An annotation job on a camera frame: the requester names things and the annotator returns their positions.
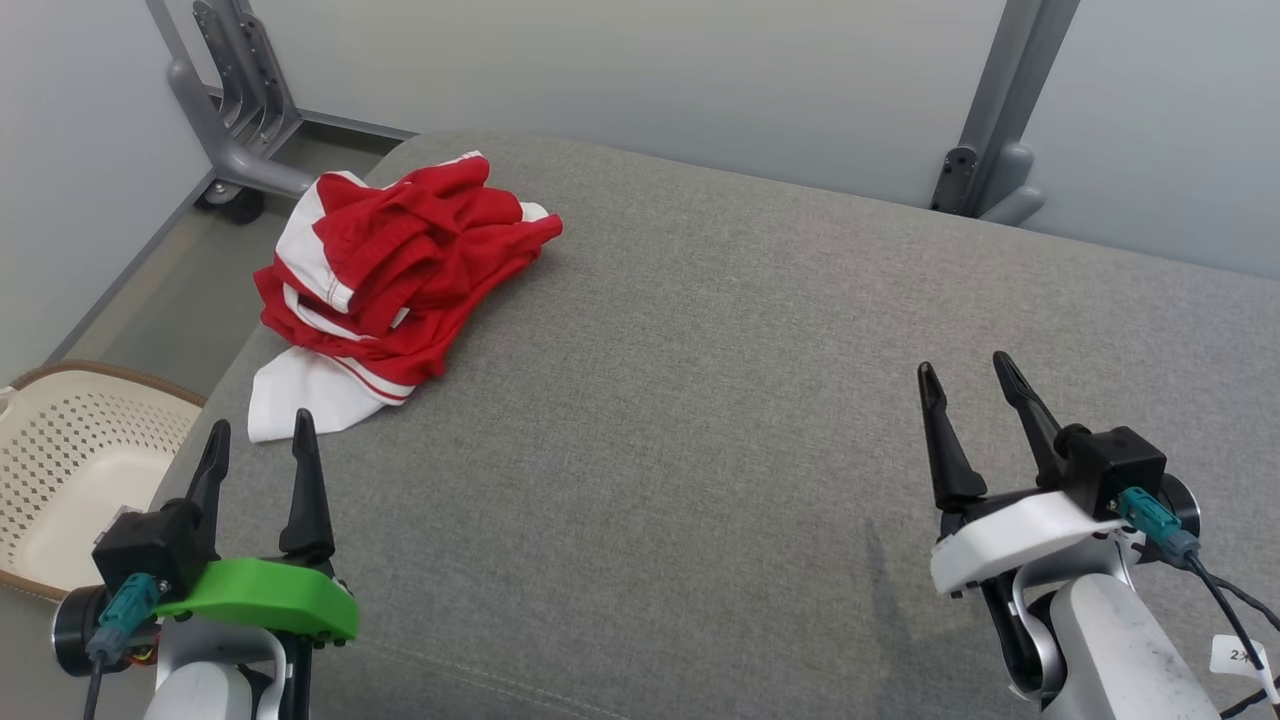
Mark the cream perforated laundry basket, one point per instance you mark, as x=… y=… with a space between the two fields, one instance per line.
x=80 y=470

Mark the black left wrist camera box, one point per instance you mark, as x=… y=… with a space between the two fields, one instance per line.
x=150 y=545

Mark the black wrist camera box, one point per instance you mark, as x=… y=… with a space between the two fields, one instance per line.
x=1115 y=465
x=150 y=545

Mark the red shorts with white stripe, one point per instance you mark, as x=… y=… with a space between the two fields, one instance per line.
x=420 y=230

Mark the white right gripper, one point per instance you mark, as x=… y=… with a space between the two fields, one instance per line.
x=1020 y=535

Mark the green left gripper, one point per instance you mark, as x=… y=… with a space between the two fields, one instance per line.
x=260 y=595

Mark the grey metal floor rail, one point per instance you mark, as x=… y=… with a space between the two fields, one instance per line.
x=340 y=122

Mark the grey metal frame leg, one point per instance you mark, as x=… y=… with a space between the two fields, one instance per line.
x=215 y=130

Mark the grey metal frame post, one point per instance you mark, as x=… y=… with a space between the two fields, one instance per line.
x=1005 y=120

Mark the black caster wheel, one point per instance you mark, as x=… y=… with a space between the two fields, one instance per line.
x=232 y=203

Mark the red basketball jersey white sleeves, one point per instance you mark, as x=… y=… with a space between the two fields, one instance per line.
x=300 y=395

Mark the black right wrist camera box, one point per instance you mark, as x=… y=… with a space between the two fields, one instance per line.
x=1115 y=465

